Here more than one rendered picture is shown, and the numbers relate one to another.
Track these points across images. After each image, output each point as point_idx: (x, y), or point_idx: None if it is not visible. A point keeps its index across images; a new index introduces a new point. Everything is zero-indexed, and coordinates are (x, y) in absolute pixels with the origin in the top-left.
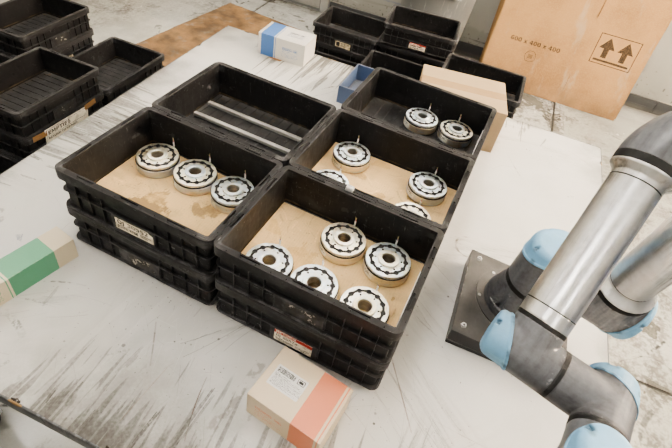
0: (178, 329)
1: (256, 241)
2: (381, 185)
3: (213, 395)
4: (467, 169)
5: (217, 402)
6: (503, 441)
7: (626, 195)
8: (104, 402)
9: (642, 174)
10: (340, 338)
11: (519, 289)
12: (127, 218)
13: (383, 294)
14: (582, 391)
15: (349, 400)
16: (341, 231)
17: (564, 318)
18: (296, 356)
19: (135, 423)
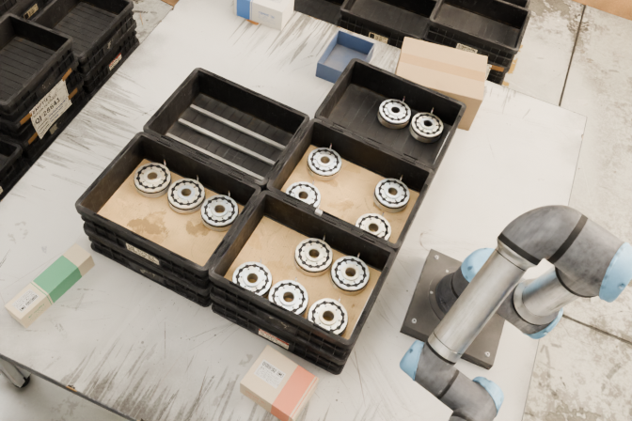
0: (182, 327)
1: (241, 257)
2: (351, 192)
3: (214, 381)
4: (426, 182)
5: (217, 385)
6: (436, 412)
7: (498, 272)
8: (134, 387)
9: (511, 257)
10: (309, 340)
11: (459, 295)
12: (136, 244)
13: (345, 302)
14: (460, 398)
15: (317, 384)
16: (311, 247)
17: (452, 351)
18: (276, 352)
19: (159, 402)
